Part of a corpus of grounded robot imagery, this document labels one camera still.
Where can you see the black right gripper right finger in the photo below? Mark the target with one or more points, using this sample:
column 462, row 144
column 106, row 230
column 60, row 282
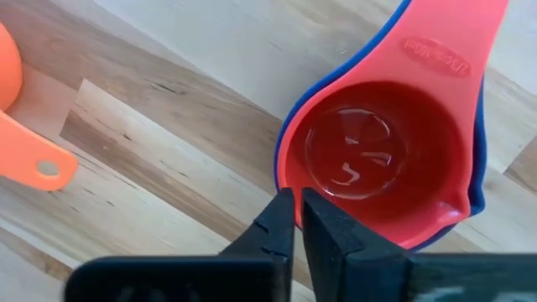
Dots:
column 356, row 272

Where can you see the orange measuring cup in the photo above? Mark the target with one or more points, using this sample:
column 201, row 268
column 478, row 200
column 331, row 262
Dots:
column 25, row 155

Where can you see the red measuring cup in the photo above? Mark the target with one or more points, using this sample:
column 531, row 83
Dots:
column 432, row 138

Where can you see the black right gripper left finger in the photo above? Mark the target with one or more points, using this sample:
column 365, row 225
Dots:
column 272, row 268

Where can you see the dark blue measuring cup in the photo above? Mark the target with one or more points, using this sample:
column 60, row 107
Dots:
column 478, row 159

